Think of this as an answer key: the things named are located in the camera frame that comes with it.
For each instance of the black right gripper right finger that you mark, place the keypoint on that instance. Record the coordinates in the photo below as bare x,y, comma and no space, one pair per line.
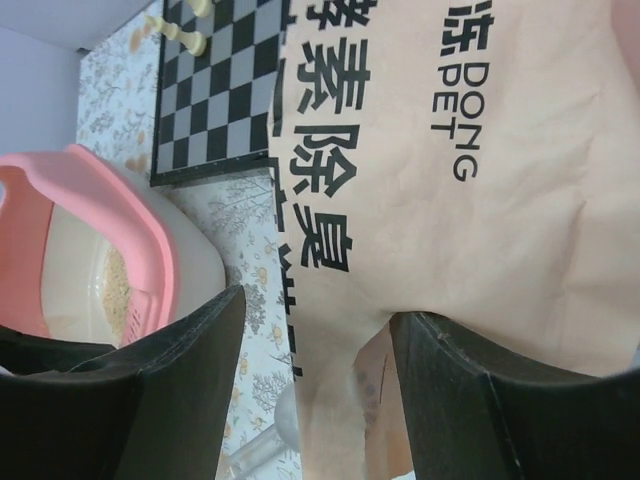
476,410

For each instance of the pink litter box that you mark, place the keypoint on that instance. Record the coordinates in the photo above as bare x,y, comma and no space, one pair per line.
60,213

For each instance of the cream chess piece front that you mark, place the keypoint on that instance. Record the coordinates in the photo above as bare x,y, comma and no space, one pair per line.
194,42

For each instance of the peach cat litter bag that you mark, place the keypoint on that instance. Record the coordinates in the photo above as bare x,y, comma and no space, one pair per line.
475,160

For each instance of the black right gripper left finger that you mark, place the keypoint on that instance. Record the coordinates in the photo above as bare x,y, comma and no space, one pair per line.
154,409

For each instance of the black white chessboard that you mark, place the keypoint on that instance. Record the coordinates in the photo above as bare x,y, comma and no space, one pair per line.
212,109

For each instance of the cream chess piece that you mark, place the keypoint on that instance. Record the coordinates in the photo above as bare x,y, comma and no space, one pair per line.
201,8
194,42

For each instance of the tan cat litter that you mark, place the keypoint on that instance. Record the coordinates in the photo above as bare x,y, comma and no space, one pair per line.
116,293

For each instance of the clear plastic scoop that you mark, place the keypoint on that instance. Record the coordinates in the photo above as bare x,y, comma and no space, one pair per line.
279,437

